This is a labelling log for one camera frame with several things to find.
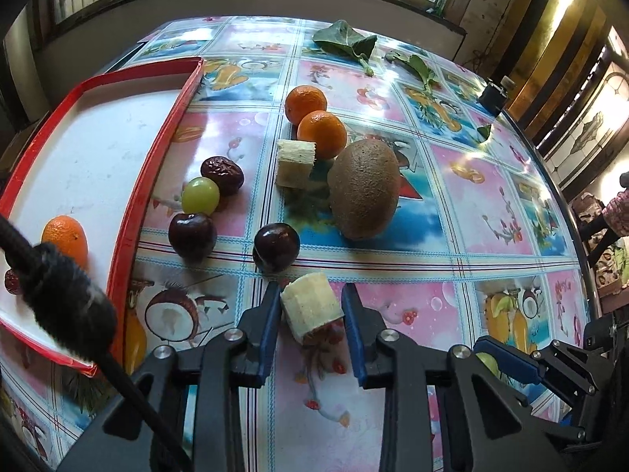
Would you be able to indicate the patterned cloth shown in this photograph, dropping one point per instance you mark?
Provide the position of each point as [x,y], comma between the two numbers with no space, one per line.
[612,260]

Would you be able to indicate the orange mandarin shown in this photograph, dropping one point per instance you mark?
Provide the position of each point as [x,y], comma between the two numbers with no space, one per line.
[322,135]
[64,241]
[305,102]

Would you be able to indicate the green leaf sprig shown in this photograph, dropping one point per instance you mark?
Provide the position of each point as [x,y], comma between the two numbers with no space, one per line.
[413,66]

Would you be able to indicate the wooden glass-panel cabinet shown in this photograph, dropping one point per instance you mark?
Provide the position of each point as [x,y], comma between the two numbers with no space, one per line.
[580,73]

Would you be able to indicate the small green leaf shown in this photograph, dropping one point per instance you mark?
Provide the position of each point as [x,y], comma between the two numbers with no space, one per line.
[484,132]

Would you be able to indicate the small red jujube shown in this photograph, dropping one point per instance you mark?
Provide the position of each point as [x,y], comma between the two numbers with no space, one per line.
[10,281]

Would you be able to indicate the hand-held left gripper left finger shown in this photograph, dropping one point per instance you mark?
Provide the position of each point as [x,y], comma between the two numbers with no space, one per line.
[269,334]

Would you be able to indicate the large green leaf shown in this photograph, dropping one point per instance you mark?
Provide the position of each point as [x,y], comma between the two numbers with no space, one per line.
[344,39]

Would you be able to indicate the dark red cherry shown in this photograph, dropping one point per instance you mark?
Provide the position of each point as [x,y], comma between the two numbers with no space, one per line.
[192,236]
[276,247]

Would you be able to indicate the red rimmed white tray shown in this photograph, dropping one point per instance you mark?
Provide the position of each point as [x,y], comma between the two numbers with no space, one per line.
[88,157]

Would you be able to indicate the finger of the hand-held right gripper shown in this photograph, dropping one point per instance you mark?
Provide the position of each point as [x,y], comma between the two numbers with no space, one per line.
[511,361]
[577,427]

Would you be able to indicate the green bottle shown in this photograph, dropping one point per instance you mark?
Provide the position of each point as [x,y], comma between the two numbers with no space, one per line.
[442,1]

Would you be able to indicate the small dark jar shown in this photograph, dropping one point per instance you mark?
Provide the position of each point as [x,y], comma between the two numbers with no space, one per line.
[492,94]

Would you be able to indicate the wrinkled red jujube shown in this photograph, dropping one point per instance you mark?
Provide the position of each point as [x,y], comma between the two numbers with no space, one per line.
[222,174]

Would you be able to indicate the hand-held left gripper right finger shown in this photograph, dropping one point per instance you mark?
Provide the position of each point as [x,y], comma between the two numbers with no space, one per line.
[353,339]

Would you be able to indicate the brown kiwi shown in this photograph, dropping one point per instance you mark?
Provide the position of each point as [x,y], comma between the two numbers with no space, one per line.
[363,189]

